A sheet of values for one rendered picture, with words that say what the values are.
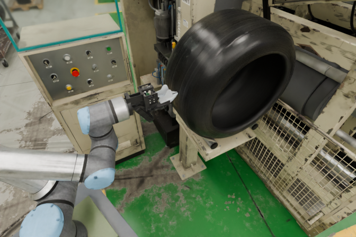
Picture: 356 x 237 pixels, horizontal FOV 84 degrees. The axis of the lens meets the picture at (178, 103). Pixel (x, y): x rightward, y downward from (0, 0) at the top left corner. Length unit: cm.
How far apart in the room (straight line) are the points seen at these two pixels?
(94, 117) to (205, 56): 43
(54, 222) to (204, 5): 111
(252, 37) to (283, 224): 158
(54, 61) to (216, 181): 159
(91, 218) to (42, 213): 30
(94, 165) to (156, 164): 137
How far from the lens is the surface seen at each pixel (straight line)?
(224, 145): 121
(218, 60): 72
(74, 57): 136
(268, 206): 203
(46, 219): 103
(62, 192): 109
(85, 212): 128
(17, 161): 73
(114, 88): 147
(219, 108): 125
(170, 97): 79
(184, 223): 184
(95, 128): 74
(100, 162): 73
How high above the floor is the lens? 176
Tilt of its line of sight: 43 degrees down
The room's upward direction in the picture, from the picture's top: straight up
